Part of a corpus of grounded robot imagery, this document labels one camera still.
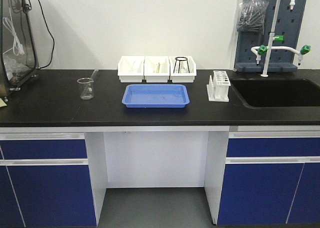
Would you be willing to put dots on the middle white storage bin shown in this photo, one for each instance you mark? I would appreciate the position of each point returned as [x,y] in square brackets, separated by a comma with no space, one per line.
[156,69]

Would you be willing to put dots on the right white storage bin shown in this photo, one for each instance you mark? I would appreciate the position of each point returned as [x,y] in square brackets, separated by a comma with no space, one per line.
[183,77]

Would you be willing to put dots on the blue plastic tray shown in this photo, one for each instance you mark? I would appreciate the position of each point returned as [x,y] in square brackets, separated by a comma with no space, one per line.
[155,96]

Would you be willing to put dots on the white test tube rack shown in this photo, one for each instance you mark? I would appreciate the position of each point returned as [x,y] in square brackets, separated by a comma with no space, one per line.
[218,86]

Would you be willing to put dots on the clear glass beaker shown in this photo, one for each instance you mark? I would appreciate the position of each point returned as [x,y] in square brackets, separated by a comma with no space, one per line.
[86,88]

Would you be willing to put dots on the left blue cabinet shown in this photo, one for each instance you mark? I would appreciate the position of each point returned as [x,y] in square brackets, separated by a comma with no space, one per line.
[45,182]

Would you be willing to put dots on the clear plastic bag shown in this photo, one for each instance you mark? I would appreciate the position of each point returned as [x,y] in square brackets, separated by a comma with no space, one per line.
[252,16]

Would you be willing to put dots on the white lab faucet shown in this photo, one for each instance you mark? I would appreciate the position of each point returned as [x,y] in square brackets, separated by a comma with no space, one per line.
[273,37]

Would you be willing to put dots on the black lab sink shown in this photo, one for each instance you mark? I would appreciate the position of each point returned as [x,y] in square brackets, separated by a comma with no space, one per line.
[277,93]

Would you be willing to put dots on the blue cabinet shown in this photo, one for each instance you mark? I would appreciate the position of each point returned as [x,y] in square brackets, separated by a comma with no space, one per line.
[45,182]
[271,180]

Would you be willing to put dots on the left white storage bin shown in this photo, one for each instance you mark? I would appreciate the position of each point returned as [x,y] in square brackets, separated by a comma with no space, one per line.
[130,69]

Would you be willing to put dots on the grey-blue pegboard drying rack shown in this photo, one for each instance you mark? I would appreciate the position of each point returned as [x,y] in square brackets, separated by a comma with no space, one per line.
[245,59]

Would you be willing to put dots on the white storage bin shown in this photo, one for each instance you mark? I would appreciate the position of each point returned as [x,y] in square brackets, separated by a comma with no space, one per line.
[183,77]
[130,69]
[156,69]

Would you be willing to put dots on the right blue cabinet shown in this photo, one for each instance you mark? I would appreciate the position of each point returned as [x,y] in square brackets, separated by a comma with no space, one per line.
[271,180]

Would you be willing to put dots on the clear glass test tube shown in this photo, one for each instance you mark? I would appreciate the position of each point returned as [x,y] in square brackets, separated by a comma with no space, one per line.
[94,74]

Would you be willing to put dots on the black wire tripod stand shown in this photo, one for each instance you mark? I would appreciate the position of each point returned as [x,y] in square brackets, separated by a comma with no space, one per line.
[181,65]

